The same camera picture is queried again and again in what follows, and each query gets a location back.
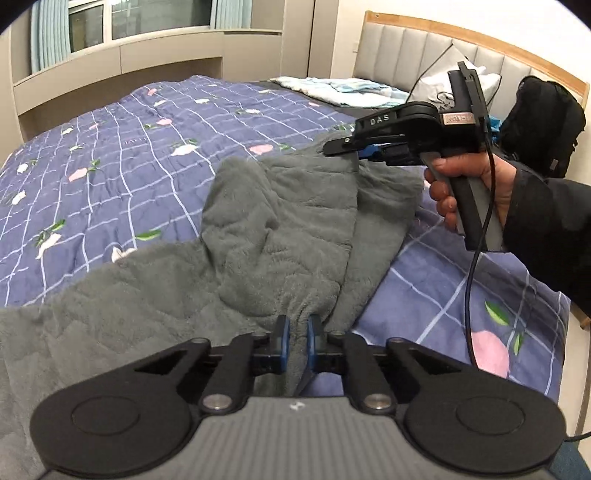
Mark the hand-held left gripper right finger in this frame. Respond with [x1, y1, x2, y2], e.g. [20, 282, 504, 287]
[307, 314, 463, 414]

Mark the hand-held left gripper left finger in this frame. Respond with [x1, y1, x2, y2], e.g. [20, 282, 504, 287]
[134, 316, 291, 414]

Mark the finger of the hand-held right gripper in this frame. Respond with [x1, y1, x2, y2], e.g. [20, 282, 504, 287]
[357, 142, 422, 166]
[322, 109, 408, 157]

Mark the person's right forearm black sleeve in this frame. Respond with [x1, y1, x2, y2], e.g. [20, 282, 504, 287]
[501, 166, 591, 320]

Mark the person's right hand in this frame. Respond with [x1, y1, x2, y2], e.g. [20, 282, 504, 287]
[424, 150, 523, 232]

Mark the light blue patterned blanket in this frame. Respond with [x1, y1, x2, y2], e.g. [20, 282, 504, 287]
[270, 76, 410, 108]

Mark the white pillow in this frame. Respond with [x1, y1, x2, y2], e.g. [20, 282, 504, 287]
[408, 45, 502, 106]

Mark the black bag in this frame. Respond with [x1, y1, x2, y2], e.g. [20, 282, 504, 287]
[499, 76, 587, 179]

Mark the grey padded headboard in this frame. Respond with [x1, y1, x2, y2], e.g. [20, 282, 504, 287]
[353, 11, 590, 121]

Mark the beige window bench cabinet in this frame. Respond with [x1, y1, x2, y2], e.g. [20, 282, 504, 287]
[11, 27, 283, 131]

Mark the window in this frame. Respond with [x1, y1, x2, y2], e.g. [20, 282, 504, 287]
[68, 0, 214, 41]

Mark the blue checked floral quilt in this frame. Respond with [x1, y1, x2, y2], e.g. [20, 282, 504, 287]
[0, 75, 573, 403]

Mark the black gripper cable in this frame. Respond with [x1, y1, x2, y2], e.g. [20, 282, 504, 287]
[464, 115, 498, 368]

